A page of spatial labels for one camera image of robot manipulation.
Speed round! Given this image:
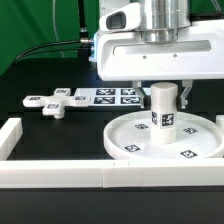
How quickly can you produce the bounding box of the white front fence bar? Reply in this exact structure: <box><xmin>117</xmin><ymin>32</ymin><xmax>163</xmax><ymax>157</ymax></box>
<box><xmin>0</xmin><ymin>159</ymin><xmax>224</xmax><ymax>188</ymax></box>

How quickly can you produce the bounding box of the white cross-shaped table base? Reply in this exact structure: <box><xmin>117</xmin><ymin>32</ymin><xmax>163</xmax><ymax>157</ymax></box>
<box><xmin>23</xmin><ymin>88</ymin><xmax>91</xmax><ymax>119</ymax></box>

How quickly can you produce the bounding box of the black cable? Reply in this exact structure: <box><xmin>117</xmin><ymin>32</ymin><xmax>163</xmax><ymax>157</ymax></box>
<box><xmin>12</xmin><ymin>39</ymin><xmax>95</xmax><ymax>64</ymax></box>
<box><xmin>12</xmin><ymin>47</ymin><xmax>94</xmax><ymax>65</ymax></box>

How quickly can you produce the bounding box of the black vertical cable connector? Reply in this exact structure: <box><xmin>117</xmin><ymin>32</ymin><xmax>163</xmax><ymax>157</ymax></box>
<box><xmin>77</xmin><ymin>0</ymin><xmax>88</xmax><ymax>58</ymax></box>

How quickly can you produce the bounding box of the white left fence block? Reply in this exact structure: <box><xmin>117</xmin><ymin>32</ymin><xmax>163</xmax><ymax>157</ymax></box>
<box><xmin>0</xmin><ymin>118</ymin><xmax>23</xmax><ymax>161</ymax></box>

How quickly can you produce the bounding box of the white right fence block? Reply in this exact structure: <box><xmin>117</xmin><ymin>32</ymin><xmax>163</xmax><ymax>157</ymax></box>
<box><xmin>216</xmin><ymin>115</ymin><xmax>224</xmax><ymax>134</ymax></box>

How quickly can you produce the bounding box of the white round table top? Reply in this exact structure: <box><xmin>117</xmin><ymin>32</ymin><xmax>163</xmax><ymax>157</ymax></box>
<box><xmin>103</xmin><ymin>111</ymin><xmax>224</xmax><ymax>160</ymax></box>

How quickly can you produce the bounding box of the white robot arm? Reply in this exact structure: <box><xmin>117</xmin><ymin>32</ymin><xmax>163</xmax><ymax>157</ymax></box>
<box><xmin>91</xmin><ymin>0</ymin><xmax>224</xmax><ymax>107</ymax></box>

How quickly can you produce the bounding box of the white fence block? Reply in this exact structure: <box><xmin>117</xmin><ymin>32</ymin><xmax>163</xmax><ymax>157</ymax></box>
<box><xmin>0</xmin><ymin>118</ymin><xmax>23</xmax><ymax>161</ymax></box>
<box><xmin>216</xmin><ymin>115</ymin><xmax>224</xmax><ymax>134</ymax></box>

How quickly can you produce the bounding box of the black cable upper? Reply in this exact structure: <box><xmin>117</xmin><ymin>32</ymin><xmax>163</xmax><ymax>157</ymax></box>
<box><xmin>12</xmin><ymin>39</ymin><xmax>95</xmax><ymax>64</ymax></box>

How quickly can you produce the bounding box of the white marker sheet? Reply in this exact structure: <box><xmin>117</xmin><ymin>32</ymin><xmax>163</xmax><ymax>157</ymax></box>
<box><xmin>72</xmin><ymin>87</ymin><xmax>153</xmax><ymax>107</ymax></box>

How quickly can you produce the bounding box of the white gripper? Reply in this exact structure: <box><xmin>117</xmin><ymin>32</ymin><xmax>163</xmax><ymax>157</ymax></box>
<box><xmin>96</xmin><ymin>2</ymin><xmax>224</xmax><ymax>109</ymax></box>

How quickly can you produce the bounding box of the black cable lower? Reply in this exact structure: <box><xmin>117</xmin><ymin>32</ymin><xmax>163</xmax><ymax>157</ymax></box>
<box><xmin>12</xmin><ymin>47</ymin><xmax>94</xmax><ymax>65</ymax></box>

